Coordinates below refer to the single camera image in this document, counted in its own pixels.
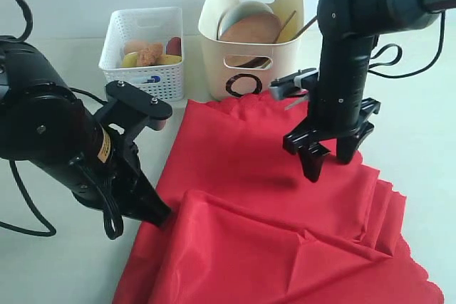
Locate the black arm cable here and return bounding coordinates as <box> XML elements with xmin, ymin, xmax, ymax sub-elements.
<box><xmin>343</xmin><ymin>0</ymin><xmax>456</xmax><ymax>79</ymax></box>
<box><xmin>0</xmin><ymin>0</ymin><xmax>125</xmax><ymax>241</ymax></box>

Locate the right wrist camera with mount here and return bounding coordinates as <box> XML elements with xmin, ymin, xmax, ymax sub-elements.
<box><xmin>269</xmin><ymin>68</ymin><xmax>318</xmax><ymax>110</ymax></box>

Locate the cream plastic bin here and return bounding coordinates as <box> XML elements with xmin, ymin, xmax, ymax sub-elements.
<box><xmin>198</xmin><ymin>0</ymin><xmax>304</xmax><ymax>100</ymax></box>

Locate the wooden chopstick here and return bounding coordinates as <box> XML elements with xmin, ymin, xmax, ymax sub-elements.
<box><xmin>273</xmin><ymin>10</ymin><xmax>296</xmax><ymax>44</ymax></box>
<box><xmin>261</xmin><ymin>16</ymin><xmax>317</xmax><ymax>68</ymax></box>

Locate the brown egg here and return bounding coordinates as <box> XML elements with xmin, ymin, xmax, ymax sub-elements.
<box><xmin>123</xmin><ymin>40</ymin><xmax>149</xmax><ymax>55</ymax></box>

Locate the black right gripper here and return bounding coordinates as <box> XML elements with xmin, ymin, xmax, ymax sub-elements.
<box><xmin>283</xmin><ymin>98</ymin><xmax>380</xmax><ymax>182</ymax></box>

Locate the white perforated plastic basket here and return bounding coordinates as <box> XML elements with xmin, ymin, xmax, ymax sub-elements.
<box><xmin>98</xmin><ymin>7</ymin><xmax>184</xmax><ymax>102</ymax></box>

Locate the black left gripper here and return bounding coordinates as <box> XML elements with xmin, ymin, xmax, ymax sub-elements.
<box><xmin>71</xmin><ymin>136</ymin><xmax>172</xmax><ymax>227</ymax></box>

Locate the yellow lemon with sticker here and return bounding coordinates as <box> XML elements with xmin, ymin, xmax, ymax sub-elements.
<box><xmin>121</xmin><ymin>51</ymin><xmax>138</xmax><ymax>68</ymax></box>

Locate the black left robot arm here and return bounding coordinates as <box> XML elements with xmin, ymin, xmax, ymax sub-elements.
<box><xmin>1</xmin><ymin>41</ymin><xmax>172</xmax><ymax>226</ymax></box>

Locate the yellow cheese wedge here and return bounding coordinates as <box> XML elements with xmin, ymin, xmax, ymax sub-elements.
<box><xmin>155</xmin><ymin>54</ymin><xmax>182</xmax><ymax>65</ymax></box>

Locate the blue white milk carton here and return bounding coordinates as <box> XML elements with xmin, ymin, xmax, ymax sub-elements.
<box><xmin>133</xmin><ymin>75</ymin><xmax>161</xmax><ymax>84</ymax></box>

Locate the red scalloped tablecloth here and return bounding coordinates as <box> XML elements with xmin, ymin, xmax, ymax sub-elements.
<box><xmin>113</xmin><ymin>94</ymin><xmax>444</xmax><ymax>303</ymax></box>

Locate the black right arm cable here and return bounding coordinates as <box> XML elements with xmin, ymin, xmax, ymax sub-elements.
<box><xmin>343</xmin><ymin>0</ymin><xmax>456</xmax><ymax>79</ymax></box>

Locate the breaded fried chicken piece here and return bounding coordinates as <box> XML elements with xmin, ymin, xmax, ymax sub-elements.
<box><xmin>136</xmin><ymin>43</ymin><xmax>163</xmax><ymax>67</ymax></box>

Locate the red sausage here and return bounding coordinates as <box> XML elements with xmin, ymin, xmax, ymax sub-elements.
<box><xmin>166</xmin><ymin>37</ymin><xmax>182</xmax><ymax>56</ymax></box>

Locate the round wooden plate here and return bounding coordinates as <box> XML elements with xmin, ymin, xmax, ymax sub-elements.
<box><xmin>219</xmin><ymin>12</ymin><xmax>279</xmax><ymax>68</ymax></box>

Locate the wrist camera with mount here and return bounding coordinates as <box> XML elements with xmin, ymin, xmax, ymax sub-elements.
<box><xmin>269</xmin><ymin>68</ymin><xmax>318</xmax><ymax>110</ymax></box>
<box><xmin>94</xmin><ymin>81</ymin><xmax>172</xmax><ymax>147</ymax></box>

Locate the pale green ceramic bowl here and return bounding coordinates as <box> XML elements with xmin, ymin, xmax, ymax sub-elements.
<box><xmin>217</xmin><ymin>1</ymin><xmax>273</xmax><ymax>39</ymax></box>

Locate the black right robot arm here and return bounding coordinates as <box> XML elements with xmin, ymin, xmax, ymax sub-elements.
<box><xmin>270</xmin><ymin>0</ymin><xmax>455</xmax><ymax>182</ymax></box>

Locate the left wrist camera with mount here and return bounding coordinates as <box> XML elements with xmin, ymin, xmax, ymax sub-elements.
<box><xmin>94</xmin><ymin>81</ymin><xmax>172</xmax><ymax>147</ymax></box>

